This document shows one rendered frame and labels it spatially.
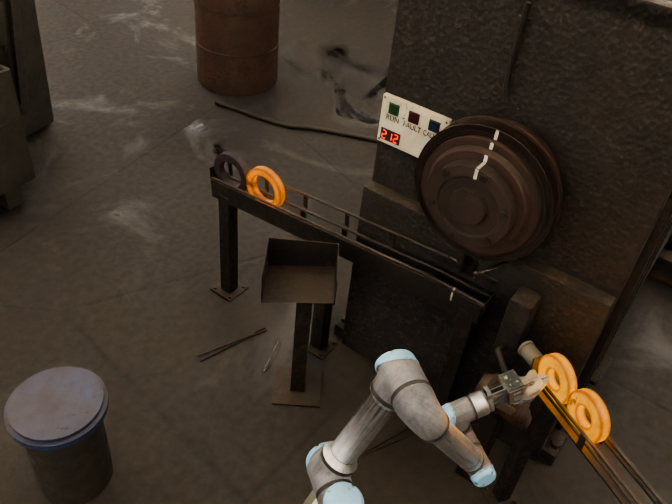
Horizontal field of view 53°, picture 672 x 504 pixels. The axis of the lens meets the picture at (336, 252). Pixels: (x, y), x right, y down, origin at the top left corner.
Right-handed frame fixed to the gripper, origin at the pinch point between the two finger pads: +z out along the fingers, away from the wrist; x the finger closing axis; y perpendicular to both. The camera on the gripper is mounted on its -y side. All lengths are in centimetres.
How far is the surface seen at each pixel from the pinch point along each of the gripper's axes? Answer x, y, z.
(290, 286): 70, 7, -62
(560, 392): -4.6, -2.5, 2.6
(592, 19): 43, 88, 39
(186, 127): 291, -47, -86
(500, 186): 33, 52, 5
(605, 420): -21.2, 4.2, 6.5
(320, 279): 70, 5, -51
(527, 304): 23.9, 6.2, 7.7
